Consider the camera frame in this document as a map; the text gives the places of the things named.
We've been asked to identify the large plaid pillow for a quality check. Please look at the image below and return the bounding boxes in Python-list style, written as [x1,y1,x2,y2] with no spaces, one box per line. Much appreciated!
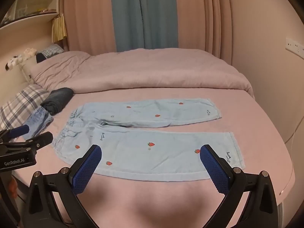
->
[0,84,50,138]

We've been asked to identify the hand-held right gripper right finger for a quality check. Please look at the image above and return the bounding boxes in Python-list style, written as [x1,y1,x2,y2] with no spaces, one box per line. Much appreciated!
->
[199,144,278,228]

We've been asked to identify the folded blue jeans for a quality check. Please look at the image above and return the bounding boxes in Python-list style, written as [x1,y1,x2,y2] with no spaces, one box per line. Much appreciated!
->
[24,107,55,140]

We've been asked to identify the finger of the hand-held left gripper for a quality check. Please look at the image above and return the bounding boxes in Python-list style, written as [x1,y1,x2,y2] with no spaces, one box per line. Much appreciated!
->
[0,125,30,142]
[0,132,54,151]

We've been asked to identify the white wall shelf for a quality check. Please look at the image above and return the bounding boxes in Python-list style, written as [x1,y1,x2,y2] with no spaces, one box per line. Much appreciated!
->
[0,0,60,30]

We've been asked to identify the cream curved headboard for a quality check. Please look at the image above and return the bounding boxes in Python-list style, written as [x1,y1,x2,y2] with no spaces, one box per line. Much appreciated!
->
[0,13,65,111]

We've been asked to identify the dark grey folded pants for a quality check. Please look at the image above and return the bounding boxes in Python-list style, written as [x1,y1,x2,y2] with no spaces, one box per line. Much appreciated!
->
[40,87,74,116]

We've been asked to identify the yellow tassel fringe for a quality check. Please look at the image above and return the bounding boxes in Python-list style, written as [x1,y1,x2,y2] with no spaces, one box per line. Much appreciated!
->
[52,14,67,43]

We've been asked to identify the white plush toy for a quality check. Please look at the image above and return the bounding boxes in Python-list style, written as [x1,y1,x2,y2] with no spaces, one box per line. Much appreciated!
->
[6,48,38,71]

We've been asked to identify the pink curtain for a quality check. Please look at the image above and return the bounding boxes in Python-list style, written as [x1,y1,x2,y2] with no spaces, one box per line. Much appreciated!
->
[59,0,117,55]
[174,0,234,64]

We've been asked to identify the pink duvet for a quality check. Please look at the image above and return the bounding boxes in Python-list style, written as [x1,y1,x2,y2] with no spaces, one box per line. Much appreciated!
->
[30,48,256,100]

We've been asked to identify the light blue denim shorts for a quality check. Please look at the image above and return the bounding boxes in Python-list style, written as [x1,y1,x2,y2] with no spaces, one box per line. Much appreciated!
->
[53,97,245,183]

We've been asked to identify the person's left hand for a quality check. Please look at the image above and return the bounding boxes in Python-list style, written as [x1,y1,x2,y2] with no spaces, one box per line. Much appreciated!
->
[8,177,18,199]

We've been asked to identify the small plaid pillow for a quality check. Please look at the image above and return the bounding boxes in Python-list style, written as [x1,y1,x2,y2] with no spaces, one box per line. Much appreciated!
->
[38,44,64,59]

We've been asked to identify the blue curtain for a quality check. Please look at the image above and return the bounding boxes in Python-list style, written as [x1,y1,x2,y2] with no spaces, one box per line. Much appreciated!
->
[110,0,179,52]

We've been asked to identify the thin white cable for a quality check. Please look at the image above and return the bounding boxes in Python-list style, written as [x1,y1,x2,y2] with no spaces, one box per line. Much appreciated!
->
[284,118,304,146]

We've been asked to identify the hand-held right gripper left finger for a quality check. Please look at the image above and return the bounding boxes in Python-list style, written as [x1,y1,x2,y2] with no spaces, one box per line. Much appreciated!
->
[22,144,102,228]

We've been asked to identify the white wall socket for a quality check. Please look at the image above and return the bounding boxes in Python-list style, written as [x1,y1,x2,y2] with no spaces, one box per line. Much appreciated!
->
[285,37,304,59]

